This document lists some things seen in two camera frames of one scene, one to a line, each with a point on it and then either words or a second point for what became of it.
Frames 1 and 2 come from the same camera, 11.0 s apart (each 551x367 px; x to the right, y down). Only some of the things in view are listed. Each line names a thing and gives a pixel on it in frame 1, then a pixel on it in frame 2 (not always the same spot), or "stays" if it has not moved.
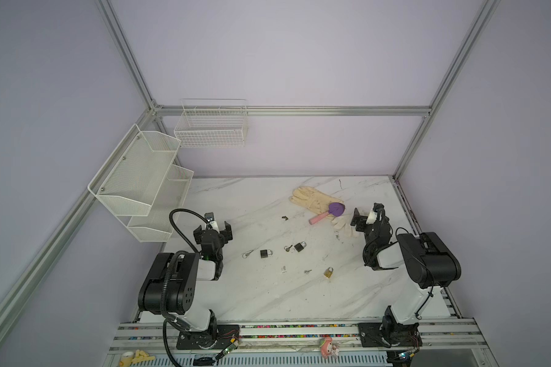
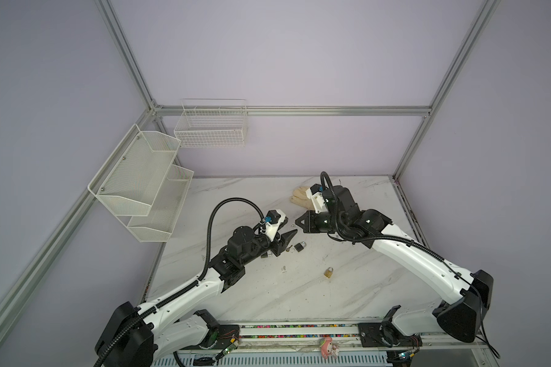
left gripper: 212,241 to 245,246
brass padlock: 327,273 stays
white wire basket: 213,123 stays
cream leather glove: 313,199 stays
